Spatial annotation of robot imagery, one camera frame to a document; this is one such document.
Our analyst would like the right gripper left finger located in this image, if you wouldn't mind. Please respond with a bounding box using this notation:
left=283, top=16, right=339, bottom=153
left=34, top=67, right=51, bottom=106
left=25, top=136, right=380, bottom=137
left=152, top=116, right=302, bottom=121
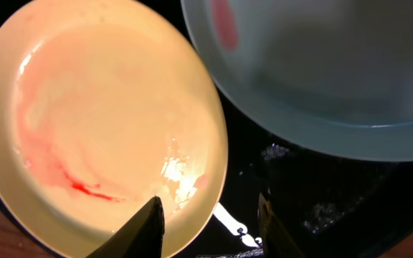
left=87, top=196, right=165, bottom=258

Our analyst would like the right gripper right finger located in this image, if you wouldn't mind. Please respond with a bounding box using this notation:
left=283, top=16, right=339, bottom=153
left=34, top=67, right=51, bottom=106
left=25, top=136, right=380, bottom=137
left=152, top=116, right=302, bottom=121
left=258, top=194, right=305, bottom=258

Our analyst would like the yellow plate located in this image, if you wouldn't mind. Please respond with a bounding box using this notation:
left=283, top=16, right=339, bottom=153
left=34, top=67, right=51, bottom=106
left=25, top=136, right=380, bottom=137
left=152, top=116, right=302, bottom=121
left=0, top=0, right=228, bottom=257

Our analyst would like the light green plate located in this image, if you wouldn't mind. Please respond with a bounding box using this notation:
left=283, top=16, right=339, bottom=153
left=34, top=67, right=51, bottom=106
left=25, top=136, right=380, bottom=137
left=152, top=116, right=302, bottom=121
left=181, top=0, right=413, bottom=161

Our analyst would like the round black tray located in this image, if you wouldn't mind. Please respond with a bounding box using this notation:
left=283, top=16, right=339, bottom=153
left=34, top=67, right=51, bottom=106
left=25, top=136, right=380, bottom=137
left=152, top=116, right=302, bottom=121
left=0, top=1, right=413, bottom=257

